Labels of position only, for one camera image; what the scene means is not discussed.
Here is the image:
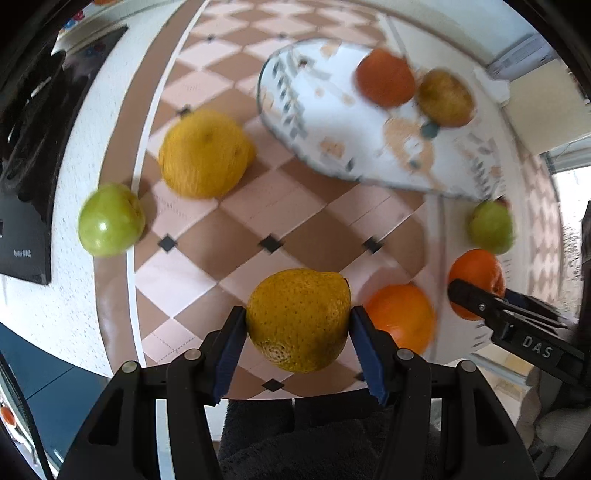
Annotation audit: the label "patterned oval plate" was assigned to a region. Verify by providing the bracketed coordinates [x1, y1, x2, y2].
[256, 38, 506, 200]

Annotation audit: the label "large yellow citrus fruit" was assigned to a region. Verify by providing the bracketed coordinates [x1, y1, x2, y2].
[158, 109, 256, 200]

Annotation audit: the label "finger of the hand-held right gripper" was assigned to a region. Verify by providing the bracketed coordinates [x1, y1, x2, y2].
[504, 287, 573, 329]
[447, 279, 513, 324]

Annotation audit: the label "large orange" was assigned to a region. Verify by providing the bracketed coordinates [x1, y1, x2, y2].
[362, 284, 437, 356]

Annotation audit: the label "grey ribbed container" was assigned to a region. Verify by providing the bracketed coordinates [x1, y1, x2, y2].
[489, 34, 561, 81]

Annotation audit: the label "dark blue cabinet front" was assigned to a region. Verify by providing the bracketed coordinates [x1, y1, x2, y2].
[0, 323, 121, 480]

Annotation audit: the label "colourful wall stickers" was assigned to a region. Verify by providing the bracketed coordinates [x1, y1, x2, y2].
[60, 0, 122, 35]

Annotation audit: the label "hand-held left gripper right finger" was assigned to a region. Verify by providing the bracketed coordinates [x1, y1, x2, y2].
[349, 305, 532, 480]

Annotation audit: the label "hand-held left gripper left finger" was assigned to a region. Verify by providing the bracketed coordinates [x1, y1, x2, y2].
[58, 305, 247, 480]

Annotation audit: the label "small orange tangerine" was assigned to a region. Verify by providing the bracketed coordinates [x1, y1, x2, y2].
[448, 249, 506, 321]

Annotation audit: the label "red-brown round fruit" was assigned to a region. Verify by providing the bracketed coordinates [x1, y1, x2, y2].
[355, 48, 416, 108]

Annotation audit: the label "white lettered checkered mat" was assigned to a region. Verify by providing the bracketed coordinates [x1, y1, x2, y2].
[383, 9, 561, 370]

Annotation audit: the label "brown apple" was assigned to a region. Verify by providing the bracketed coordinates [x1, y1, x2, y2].
[417, 68, 476, 128]

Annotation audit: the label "black glass stove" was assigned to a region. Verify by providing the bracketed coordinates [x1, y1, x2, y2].
[0, 25, 129, 286]

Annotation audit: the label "small yellow citrus fruit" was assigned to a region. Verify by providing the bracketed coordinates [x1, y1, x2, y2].
[246, 269, 352, 374]

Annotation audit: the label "brown checkered mat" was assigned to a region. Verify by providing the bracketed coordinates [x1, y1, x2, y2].
[95, 0, 444, 400]

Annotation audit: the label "green apple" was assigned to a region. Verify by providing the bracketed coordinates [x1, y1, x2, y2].
[468, 198, 515, 256]
[78, 183, 146, 258]

